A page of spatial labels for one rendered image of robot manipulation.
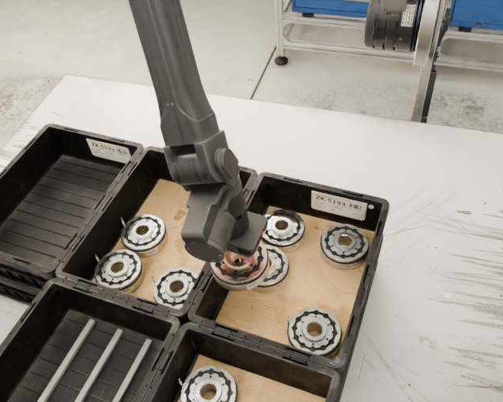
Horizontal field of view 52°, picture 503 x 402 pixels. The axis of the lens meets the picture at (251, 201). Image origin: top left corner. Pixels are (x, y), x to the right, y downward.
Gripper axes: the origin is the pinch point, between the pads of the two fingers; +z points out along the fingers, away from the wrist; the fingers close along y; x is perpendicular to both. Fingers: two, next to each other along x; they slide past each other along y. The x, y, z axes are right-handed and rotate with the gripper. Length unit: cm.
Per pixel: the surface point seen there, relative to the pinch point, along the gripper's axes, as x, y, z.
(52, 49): 156, -217, 124
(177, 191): 22.7, -30.1, 24.4
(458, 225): 45, 37, 39
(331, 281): 10.9, 13.9, 22.6
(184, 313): -10.1, -8.2, 10.7
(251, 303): 0.2, 0.0, 21.7
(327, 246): 17.6, 10.8, 20.5
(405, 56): 193, -1, 111
